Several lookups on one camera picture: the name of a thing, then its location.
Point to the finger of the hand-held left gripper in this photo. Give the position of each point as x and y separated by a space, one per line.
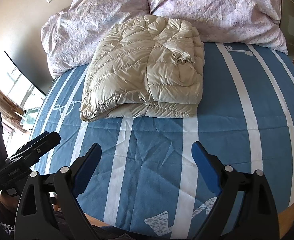
38 138
44 146

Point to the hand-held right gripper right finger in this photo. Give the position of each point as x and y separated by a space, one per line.
204 165

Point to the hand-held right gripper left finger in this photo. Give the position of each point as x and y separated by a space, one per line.
87 170

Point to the lilac floral pillow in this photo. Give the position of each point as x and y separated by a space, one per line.
87 17
212 10

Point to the wooden door with glass panes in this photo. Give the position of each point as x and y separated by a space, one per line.
292 17

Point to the blue white striped bed sheet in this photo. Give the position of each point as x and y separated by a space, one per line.
237 105

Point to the cream quilted down jacket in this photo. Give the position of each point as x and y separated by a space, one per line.
142 75

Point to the person's left forearm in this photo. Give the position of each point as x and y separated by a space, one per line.
4 206

